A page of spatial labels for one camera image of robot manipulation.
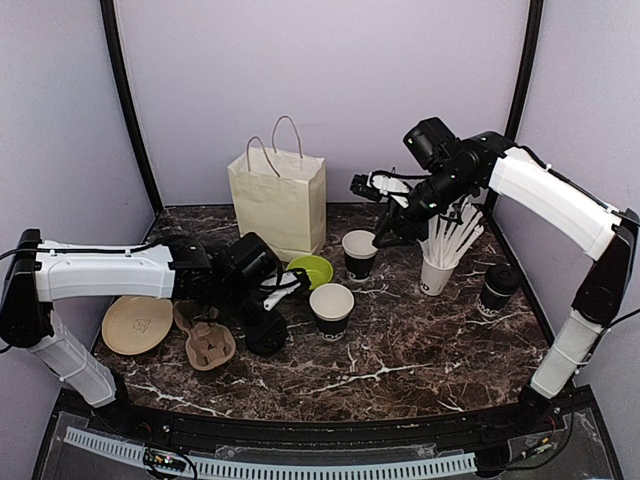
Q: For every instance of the black paper coffee cup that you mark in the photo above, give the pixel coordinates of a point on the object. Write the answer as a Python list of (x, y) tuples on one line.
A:
[(490, 302)]

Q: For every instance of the grey slotted cable duct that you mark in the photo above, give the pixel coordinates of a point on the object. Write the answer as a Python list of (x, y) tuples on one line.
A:
[(261, 463)]

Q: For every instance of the black front rail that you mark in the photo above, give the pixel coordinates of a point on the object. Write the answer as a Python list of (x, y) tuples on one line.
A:
[(348, 406)]

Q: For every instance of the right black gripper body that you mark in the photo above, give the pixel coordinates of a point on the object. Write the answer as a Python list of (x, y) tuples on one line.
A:
[(419, 227)]

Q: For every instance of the right black frame post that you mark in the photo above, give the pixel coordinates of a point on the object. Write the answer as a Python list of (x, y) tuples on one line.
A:
[(525, 70)]

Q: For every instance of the green bowl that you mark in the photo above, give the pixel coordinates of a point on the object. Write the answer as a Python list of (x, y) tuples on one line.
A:
[(319, 270)]

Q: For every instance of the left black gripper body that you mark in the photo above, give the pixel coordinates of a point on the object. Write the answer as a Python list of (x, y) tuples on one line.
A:
[(247, 322)]

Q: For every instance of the white wrapped straws bundle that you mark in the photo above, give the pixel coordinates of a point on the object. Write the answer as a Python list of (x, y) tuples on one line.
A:
[(452, 234)]

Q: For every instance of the black frame post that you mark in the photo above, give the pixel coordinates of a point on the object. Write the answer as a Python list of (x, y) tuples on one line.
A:
[(525, 70), (119, 71)]

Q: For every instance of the black plastic cup lid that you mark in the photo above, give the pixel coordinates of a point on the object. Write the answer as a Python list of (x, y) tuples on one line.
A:
[(267, 343)]

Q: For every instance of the white paper cup holder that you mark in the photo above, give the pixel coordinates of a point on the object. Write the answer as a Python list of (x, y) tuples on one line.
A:
[(433, 279)]

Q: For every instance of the left black frame post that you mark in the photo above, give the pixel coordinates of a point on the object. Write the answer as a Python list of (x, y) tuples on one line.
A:
[(119, 71)]

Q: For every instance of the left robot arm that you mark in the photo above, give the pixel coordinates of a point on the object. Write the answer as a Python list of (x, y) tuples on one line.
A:
[(44, 272)]

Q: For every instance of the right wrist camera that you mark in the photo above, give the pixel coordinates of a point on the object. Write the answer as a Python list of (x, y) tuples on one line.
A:
[(380, 184)]

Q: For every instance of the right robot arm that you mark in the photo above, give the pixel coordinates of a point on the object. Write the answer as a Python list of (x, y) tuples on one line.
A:
[(455, 168)]

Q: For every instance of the beige round plate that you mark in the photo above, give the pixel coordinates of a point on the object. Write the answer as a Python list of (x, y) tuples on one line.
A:
[(134, 325)]

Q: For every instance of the brown cardboard cup carrier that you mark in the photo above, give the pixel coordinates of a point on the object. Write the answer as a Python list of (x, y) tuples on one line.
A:
[(209, 344)]

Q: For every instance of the cream paper carry bag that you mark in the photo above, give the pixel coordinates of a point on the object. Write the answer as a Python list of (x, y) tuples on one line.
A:
[(280, 196)]

